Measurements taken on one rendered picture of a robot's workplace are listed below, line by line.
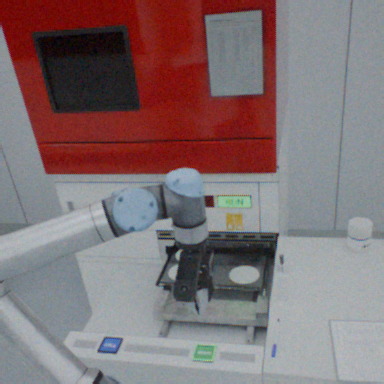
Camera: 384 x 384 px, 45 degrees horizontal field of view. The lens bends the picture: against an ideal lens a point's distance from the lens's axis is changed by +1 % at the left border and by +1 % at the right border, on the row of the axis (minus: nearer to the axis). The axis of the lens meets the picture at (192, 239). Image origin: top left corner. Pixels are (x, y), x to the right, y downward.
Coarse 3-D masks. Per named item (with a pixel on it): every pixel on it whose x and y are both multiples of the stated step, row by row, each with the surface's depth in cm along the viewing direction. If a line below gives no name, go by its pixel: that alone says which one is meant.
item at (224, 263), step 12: (216, 252) 170; (228, 252) 170; (240, 252) 169; (252, 252) 168; (264, 252) 167; (168, 264) 167; (216, 264) 164; (228, 264) 163; (240, 264) 162; (252, 264) 161; (264, 264) 161; (168, 276) 160; (216, 276) 158; (228, 276) 157
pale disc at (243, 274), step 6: (234, 270) 160; (240, 270) 159; (246, 270) 159; (252, 270) 159; (234, 276) 157; (240, 276) 156; (246, 276) 156; (252, 276) 156; (258, 276) 156; (240, 282) 154; (246, 282) 153
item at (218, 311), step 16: (176, 304) 150; (208, 304) 149; (224, 304) 148; (240, 304) 147; (176, 320) 148; (192, 320) 146; (208, 320) 145; (224, 320) 144; (240, 320) 142; (256, 320) 141
